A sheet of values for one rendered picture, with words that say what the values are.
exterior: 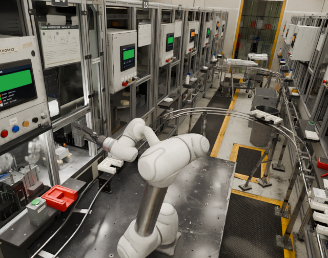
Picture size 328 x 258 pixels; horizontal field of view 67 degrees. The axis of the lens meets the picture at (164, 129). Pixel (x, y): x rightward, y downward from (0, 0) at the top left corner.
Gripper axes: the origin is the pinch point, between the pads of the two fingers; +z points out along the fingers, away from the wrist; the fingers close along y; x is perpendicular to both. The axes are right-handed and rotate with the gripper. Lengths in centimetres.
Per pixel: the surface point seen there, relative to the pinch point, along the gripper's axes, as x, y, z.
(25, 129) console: 21.5, 22.7, 11.1
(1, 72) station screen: 13, 53, 18
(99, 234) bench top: 44, -33, -40
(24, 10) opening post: -17, 62, 27
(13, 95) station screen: 15.9, 42.0, 14.6
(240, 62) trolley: -461, -277, -103
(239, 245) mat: -7, -106, -151
